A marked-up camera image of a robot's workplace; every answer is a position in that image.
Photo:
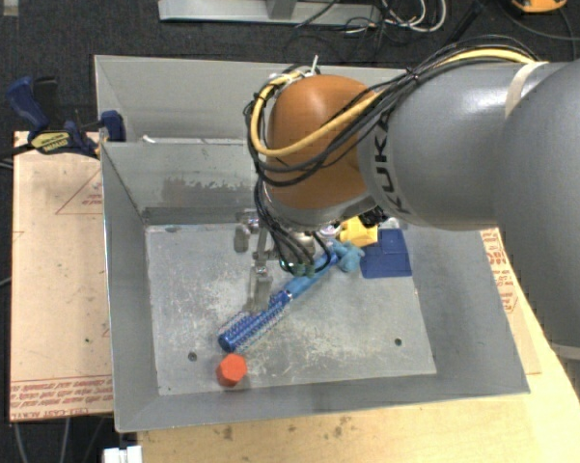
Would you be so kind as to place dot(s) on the blue hairbrush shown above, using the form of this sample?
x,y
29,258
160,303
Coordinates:
x,y
251,328

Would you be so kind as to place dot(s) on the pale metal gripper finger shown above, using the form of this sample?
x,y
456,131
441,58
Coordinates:
x,y
241,239
259,290

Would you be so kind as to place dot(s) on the grey metal bin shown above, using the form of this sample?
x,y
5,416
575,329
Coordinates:
x,y
198,282

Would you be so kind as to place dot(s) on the yellow toy block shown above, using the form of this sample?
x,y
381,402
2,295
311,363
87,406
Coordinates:
x,y
359,233

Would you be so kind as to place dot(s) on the orange-red hexagonal block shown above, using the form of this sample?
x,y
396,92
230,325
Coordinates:
x,y
231,370

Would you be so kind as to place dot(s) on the brown cardboard board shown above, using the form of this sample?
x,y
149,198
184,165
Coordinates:
x,y
53,258

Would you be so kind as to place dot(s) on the light blue toy animal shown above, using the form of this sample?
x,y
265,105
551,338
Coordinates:
x,y
348,258

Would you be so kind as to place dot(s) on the dark blue box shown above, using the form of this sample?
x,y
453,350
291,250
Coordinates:
x,y
385,258

